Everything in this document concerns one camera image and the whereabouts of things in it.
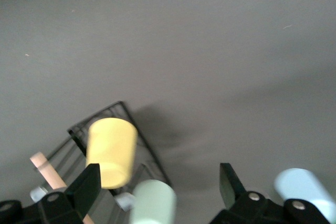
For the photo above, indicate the light blue plastic cup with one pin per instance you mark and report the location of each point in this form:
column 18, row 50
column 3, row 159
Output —
column 296, row 184

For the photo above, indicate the yellow plastic cup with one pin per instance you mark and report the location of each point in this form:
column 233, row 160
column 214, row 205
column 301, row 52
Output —
column 113, row 142

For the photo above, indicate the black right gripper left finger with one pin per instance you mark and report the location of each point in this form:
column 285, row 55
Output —
column 86, row 190

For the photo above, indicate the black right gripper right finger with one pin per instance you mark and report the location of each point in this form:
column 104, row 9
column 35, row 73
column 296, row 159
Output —
column 231, row 190

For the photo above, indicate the light green plastic cup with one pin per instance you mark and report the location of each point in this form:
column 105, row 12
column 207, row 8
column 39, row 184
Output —
column 152, row 203

